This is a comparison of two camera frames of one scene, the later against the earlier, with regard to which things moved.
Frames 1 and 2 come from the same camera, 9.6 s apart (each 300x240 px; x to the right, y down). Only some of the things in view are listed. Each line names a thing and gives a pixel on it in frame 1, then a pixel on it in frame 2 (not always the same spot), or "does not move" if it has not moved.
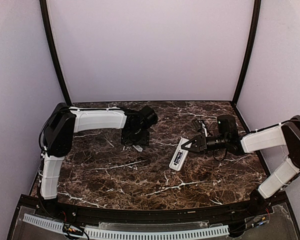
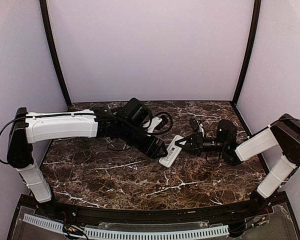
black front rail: x=224 y=214 does not move
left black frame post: x=44 y=12 does not move
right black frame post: x=249 y=51 does not move
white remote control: x=180 y=155 to x=173 y=150
